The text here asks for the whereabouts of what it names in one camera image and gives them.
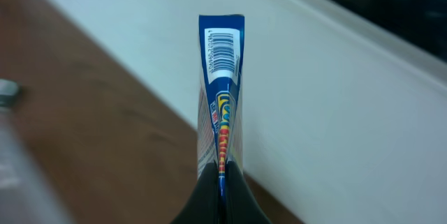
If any blue Kool Fever box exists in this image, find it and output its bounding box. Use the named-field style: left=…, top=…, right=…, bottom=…
left=198, top=15, right=244, bottom=202

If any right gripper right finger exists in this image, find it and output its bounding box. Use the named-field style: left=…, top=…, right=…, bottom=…
left=224, top=161, right=271, bottom=224

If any clear plastic container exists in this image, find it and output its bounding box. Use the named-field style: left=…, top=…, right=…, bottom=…
left=1, top=79, right=74, bottom=224

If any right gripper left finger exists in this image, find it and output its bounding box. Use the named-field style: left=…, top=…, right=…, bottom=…
left=171, top=163, right=219, bottom=224

